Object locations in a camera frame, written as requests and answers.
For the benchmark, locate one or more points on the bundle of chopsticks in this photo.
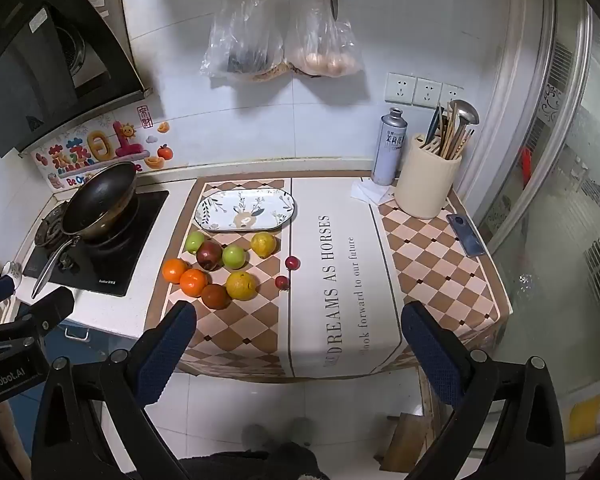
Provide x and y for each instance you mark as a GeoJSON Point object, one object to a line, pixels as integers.
{"type": "Point", "coordinates": [450, 140]}

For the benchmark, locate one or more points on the metal ladle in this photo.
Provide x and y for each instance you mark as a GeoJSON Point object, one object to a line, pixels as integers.
{"type": "Point", "coordinates": [465, 112]}

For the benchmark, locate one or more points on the white folded napkin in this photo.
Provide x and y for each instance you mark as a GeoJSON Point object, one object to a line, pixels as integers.
{"type": "Point", "coordinates": [370, 191]}

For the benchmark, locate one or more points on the yellow lemon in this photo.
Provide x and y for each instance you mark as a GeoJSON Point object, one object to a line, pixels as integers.
{"type": "Point", "coordinates": [263, 245]}
{"type": "Point", "coordinates": [241, 286]}

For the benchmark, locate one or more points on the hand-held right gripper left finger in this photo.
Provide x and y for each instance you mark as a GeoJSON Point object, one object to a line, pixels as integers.
{"type": "Point", "coordinates": [162, 355]}

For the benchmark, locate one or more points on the cream utensil holder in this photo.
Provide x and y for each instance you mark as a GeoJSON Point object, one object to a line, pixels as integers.
{"type": "Point", "coordinates": [425, 185]}

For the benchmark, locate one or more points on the floral ceramic plate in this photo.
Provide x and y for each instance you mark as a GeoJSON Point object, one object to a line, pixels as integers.
{"type": "Point", "coordinates": [220, 210]}

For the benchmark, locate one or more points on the dark reddish orange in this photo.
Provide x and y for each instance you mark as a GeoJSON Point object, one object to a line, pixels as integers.
{"type": "Point", "coordinates": [215, 296]}

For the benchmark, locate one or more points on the dark red apple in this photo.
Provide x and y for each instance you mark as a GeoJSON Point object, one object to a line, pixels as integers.
{"type": "Point", "coordinates": [209, 256]}

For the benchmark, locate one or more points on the green apple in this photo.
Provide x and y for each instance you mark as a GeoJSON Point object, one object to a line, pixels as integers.
{"type": "Point", "coordinates": [234, 257]}
{"type": "Point", "coordinates": [195, 243]}

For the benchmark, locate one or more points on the small red fruit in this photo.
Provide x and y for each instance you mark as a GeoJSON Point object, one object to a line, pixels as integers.
{"type": "Point", "coordinates": [282, 282]}
{"type": "Point", "coordinates": [292, 263]}

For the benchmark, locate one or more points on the colourful letter wall sticker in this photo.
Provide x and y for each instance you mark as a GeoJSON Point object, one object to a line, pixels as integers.
{"type": "Point", "coordinates": [95, 152]}

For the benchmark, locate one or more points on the blue cabinet front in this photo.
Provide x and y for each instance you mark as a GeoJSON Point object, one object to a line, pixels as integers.
{"type": "Point", "coordinates": [87, 347]}

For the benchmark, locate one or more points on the red seal wall sticker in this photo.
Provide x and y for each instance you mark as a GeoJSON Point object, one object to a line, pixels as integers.
{"type": "Point", "coordinates": [145, 117]}

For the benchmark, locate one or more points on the bright orange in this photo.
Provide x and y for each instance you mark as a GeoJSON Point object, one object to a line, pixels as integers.
{"type": "Point", "coordinates": [172, 270]}
{"type": "Point", "coordinates": [193, 282]}

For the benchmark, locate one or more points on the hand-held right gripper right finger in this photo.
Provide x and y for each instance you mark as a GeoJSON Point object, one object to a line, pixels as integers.
{"type": "Point", "coordinates": [435, 355]}

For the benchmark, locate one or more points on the frosted glass door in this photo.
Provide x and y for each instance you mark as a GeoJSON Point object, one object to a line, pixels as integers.
{"type": "Point", "coordinates": [555, 210]}

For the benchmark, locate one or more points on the white wall socket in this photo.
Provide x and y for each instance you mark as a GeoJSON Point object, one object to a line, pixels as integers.
{"type": "Point", "coordinates": [427, 92]}
{"type": "Point", "coordinates": [400, 89]}
{"type": "Point", "coordinates": [452, 94]}

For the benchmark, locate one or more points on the person's dark clothing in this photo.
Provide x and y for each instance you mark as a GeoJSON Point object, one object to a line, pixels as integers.
{"type": "Point", "coordinates": [260, 465]}

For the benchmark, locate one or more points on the checkered printed table mat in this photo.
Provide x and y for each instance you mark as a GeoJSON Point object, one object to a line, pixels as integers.
{"type": "Point", "coordinates": [320, 310]}

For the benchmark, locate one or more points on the grey spray can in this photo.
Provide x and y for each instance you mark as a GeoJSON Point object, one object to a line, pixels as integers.
{"type": "Point", "coordinates": [387, 155]}

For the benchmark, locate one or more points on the wooden stool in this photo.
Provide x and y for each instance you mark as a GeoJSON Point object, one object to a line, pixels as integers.
{"type": "Point", "coordinates": [405, 442]}

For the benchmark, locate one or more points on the dark blue phone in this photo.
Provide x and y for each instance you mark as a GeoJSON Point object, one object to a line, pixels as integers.
{"type": "Point", "coordinates": [465, 235]}

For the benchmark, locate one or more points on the clear plastic bag of eggs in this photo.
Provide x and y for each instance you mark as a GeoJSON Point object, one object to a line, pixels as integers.
{"type": "Point", "coordinates": [325, 45]}

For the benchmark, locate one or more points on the black frying pan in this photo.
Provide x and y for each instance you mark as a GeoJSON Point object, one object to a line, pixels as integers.
{"type": "Point", "coordinates": [100, 200]}

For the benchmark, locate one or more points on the tangerine wall sticker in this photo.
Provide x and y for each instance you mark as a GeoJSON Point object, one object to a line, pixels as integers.
{"type": "Point", "coordinates": [165, 152]}

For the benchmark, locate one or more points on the black gas stove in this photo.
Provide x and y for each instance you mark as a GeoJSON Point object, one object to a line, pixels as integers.
{"type": "Point", "coordinates": [125, 260]}

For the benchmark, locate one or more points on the person's grey slipper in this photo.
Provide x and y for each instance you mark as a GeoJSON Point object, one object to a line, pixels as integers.
{"type": "Point", "coordinates": [300, 430]}
{"type": "Point", "coordinates": [257, 435]}

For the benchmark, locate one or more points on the clear plastic bag dark contents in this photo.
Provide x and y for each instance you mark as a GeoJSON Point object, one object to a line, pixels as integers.
{"type": "Point", "coordinates": [245, 40]}

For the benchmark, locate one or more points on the black range hood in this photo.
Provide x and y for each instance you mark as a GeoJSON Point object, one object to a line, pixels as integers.
{"type": "Point", "coordinates": [30, 60]}

